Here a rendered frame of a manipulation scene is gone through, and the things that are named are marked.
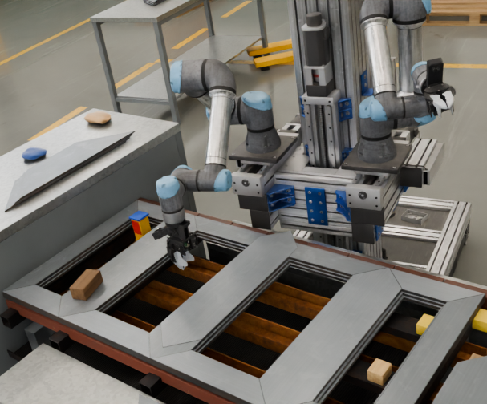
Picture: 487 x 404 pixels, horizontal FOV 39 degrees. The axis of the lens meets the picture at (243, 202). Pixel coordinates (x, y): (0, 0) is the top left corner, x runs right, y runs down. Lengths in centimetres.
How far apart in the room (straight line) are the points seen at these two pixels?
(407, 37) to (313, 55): 39
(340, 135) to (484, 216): 166
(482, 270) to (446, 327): 170
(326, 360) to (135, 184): 140
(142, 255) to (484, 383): 135
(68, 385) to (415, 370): 109
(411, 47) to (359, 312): 96
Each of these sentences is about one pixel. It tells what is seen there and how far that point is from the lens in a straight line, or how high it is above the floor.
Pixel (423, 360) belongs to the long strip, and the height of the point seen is 84.
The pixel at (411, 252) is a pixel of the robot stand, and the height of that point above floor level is 21.
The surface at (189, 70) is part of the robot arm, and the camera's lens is 248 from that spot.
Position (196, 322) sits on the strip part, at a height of 84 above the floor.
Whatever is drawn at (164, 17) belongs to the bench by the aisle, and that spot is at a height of 92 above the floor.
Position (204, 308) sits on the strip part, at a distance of 237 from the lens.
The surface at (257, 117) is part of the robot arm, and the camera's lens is 283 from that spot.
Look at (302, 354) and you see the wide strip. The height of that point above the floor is 84.
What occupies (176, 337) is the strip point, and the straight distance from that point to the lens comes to 227.
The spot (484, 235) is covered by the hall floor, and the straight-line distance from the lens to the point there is 417.
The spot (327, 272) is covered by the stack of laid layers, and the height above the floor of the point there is 83.
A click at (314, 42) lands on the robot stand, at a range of 272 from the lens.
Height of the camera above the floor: 227
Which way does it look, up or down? 29 degrees down
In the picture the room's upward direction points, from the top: 9 degrees counter-clockwise
